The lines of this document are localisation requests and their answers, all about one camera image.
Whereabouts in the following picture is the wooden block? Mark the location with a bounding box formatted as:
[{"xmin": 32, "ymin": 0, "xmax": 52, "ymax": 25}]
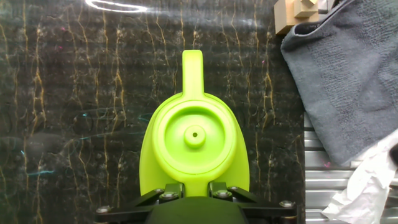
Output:
[{"xmin": 273, "ymin": 0, "xmax": 320, "ymax": 35}]

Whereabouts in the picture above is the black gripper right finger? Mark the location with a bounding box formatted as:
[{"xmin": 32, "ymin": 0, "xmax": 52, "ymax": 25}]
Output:
[{"xmin": 208, "ymin": 182, "xmax": 298, "ymax": 223}]

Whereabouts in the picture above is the grey towel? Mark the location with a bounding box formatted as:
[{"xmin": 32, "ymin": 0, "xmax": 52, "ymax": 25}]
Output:
[{"xmin": 280, "ymin": 0, "xmax": 398, "ymax": 166}]

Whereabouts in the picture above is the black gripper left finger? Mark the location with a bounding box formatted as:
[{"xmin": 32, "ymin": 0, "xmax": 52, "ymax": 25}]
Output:
[{"xmin": 95, "ymin": 182, "xmax": 185, "ymax": 223}]

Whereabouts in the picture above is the green plastic watering can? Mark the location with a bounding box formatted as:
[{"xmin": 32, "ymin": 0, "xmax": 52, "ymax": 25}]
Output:
[{"xmin": 139, "ymin": 49, "xmax": 251, "ymax": 197}]

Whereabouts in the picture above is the crumpled white tissue paper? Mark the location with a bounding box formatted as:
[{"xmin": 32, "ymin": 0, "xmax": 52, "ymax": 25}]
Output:
[{"xmin": 322, "ymin": 129, "xmax": 398, "ymax": 224}]

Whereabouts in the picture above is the dark marbled table mat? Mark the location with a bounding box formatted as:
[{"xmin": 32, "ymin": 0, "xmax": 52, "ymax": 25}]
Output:
[{"xmin": 0, "ymin": 0, "xmax": 307, "ymax": 224}]

